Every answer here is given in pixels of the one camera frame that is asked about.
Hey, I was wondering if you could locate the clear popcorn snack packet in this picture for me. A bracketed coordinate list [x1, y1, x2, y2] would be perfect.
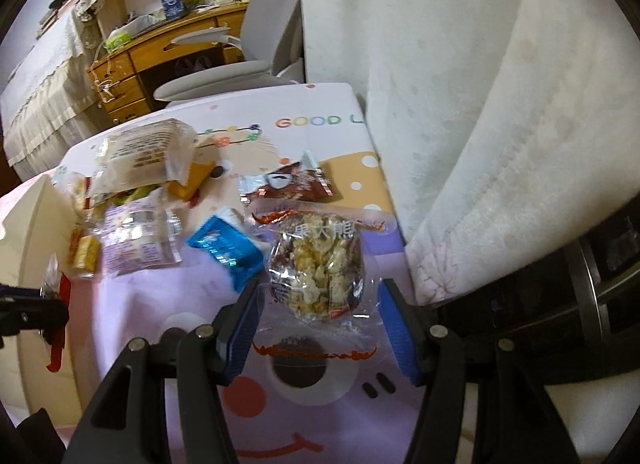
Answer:
[247, 201, 391, 362]

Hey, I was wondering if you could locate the brown snack packet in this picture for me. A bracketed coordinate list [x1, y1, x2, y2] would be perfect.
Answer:
[237, 151, 336, 205]

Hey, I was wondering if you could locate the dark furniture base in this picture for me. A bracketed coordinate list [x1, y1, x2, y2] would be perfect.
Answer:
[435, 214, 640, 385]

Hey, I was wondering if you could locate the large clear bread packet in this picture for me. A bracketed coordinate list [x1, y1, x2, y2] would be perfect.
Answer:
[92, 119, 201, 195]

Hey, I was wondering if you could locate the grey office chair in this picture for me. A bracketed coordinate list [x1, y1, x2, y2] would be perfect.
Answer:
[152, 0, 308, 112]

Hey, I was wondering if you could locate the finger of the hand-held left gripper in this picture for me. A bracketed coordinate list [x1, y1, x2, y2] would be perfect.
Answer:
[0, 283, 70, 345]

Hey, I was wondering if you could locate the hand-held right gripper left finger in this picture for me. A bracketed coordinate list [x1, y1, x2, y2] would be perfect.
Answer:
[62, 278, 265, 464]

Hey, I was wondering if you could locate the wooden desk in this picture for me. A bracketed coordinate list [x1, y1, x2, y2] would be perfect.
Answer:
[85, 1, 251, 127]

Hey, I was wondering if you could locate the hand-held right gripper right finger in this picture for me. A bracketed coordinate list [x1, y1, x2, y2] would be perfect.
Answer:
[377, 278, 583, 464]

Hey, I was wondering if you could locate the orange snack packet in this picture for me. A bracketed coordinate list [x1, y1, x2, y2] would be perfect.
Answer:
[167, 146, 216, 199]

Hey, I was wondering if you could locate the clear packet with white print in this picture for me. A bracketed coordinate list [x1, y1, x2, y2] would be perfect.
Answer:
[97, 189, 183, 277]

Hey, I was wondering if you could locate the small clear snack packet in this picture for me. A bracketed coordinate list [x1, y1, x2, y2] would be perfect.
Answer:
[54, 169, 96, 219]

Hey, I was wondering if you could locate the white plastic bag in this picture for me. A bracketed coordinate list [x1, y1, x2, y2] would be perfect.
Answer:
[122, 14, 163, 35]

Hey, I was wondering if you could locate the white plastic bin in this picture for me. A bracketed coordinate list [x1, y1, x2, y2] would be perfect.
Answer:
[0, 176, 76, 395]

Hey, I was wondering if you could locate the small orange yellow packet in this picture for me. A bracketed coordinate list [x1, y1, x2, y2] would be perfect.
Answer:
[67, 226, 103, 279]

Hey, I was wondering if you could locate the white lace cloth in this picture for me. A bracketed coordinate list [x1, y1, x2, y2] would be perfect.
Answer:
[0, 6, 108, 179]

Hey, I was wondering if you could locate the red edged clear packet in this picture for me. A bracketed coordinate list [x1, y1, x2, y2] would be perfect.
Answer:
[42, 254, 67, 375]

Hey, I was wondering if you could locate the patterned fabric bag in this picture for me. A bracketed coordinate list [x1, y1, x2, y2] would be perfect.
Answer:
[75, 0, 104, 22]

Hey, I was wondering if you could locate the white cable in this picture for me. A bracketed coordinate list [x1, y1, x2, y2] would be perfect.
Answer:
[92, 41, 120, 105]

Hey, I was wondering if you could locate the blue snack packet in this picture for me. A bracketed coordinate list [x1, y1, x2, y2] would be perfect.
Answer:
[186, 208, 268, 292]

